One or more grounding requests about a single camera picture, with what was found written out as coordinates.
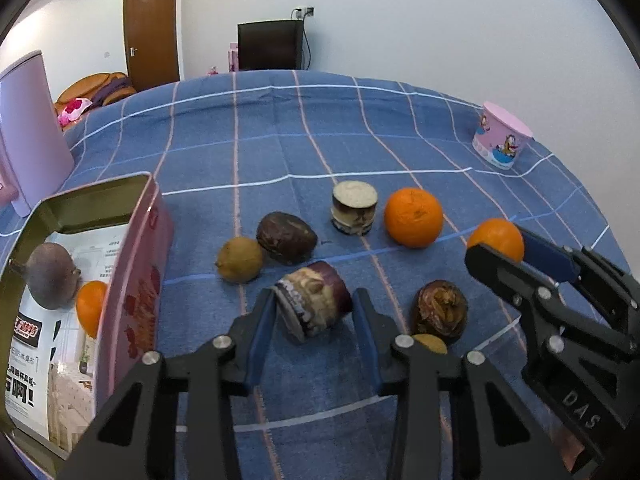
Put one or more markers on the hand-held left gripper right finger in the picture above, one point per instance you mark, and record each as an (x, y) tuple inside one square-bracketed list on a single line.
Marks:
[(367, 342)]

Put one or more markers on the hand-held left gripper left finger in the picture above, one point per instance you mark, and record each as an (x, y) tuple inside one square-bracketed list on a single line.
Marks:
[(260, 342)]

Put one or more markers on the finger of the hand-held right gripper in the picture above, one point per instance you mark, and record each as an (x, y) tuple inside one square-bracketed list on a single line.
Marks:
[(550, 257), (500, 272)]

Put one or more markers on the small orange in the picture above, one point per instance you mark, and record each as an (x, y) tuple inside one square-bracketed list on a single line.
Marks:
[(497, 240), (92, 307)]

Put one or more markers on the large orange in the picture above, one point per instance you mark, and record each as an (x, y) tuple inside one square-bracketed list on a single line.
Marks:
[(414, 217)]

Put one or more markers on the dark purple passion fruit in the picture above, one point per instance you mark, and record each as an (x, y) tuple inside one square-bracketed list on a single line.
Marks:
[(286, 237)]

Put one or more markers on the pink tin box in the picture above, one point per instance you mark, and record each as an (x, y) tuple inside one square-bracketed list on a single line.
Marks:
[(130, 280)]

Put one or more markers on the small yellow-brown fruit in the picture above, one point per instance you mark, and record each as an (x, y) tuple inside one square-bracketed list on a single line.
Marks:
[(430, 343)]

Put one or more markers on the wrinkled brown passion fruit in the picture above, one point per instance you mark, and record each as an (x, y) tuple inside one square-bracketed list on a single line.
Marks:
[(440, 307)]

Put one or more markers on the yellow-green round fruit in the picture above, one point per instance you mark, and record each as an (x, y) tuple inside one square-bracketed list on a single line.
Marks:
[(240, 260)]

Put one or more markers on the pink cartoon paper cup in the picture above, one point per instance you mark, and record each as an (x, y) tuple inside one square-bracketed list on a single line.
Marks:
[(500, 135)]

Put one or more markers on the blue plaid tablecloth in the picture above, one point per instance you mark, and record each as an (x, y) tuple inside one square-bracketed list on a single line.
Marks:
[(300, 135)]

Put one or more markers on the purple beetroot in box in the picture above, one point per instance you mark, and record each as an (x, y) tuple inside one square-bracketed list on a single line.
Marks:
[(50, 275)]

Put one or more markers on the printed paper leaflet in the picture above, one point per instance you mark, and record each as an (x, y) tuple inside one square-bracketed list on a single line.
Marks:
[(30, 375)]

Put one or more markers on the pink paper bag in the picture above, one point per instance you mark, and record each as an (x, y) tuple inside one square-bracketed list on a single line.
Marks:
[(233, 57)]

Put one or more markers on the purple cloth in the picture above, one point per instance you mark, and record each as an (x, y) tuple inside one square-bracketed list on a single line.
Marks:
[(116, 91)]

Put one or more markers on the black television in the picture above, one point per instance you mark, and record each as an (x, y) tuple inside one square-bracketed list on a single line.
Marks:
[(270, 45)]

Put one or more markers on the pink floral pillow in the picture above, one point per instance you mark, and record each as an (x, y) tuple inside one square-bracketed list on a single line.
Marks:
[(72, 110)]

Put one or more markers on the brown leather sofa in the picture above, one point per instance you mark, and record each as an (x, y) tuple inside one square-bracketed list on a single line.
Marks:
[(87, 85)]

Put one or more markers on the pink electric kettle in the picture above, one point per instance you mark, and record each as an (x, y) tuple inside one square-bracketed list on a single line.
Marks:
[(25, 135)]

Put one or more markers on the brown wooden door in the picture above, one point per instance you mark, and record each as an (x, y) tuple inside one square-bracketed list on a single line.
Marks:
[(152, 35)]

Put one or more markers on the white wall socket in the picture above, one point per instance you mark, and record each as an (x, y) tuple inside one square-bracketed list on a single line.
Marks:
[(303, 11)]

